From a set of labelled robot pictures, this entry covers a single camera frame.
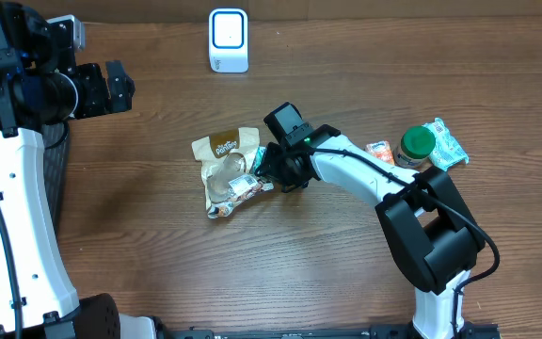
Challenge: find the beige brown pastry bag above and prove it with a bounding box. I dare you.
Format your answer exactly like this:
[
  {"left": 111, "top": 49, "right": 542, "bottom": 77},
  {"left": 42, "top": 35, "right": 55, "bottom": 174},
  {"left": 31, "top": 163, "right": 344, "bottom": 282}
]
[{"left": 191, "top": 127, "right": 260, "bottom": 209}]

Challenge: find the mint green wipes packet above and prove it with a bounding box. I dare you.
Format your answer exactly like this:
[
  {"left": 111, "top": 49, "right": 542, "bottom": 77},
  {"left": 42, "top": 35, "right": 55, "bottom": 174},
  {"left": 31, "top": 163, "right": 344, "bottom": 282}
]
[{"left": 423, "top": 118, "right": 470, "bottom": 171}]

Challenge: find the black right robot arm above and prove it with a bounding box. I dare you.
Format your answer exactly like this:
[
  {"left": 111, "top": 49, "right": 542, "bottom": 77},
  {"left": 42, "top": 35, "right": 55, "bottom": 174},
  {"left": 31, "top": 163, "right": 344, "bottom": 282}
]
[{"left": 256, "top": 102, "right": 501, "bottom": 338}]

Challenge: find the small teal tissue pack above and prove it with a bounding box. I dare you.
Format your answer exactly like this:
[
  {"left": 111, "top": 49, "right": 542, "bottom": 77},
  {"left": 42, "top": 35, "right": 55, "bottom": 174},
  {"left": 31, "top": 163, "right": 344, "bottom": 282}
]
[{"left": 250, "top": 146, "right": 266, "bottom": 175}]

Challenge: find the clear red snack bag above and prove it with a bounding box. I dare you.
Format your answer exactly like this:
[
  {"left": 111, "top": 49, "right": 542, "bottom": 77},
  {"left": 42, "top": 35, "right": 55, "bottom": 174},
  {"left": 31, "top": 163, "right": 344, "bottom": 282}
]
[{"left": 207, "top": 174, "right": 274, "bottom": 218}]

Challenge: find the dark grey mesh basket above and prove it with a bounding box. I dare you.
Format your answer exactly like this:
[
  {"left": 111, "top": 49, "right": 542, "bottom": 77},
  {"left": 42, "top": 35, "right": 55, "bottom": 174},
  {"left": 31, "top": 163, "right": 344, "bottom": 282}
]
[{"left": 41, "top": 122, "right": 71, "bottom": 234}]

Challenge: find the small orange box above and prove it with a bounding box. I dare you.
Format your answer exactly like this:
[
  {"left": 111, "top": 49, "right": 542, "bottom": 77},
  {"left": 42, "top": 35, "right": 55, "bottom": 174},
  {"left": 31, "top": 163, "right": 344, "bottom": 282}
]
[{"left": 365, "top": 140, "right": 395, "bottom": 166}]

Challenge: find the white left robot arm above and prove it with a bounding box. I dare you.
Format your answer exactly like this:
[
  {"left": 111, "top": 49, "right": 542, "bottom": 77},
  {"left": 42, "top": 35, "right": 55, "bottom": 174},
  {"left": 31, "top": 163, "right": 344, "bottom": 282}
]
[{"left": 0, "top": 1, "right": 163, "bottom": 338}]

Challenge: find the green lidded jar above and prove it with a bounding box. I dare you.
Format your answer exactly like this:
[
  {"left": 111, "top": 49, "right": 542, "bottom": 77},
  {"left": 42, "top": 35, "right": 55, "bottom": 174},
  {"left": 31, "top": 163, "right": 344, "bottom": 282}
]
[{"left": 393, "top": 126, "right": 436, "bottom": 169}]

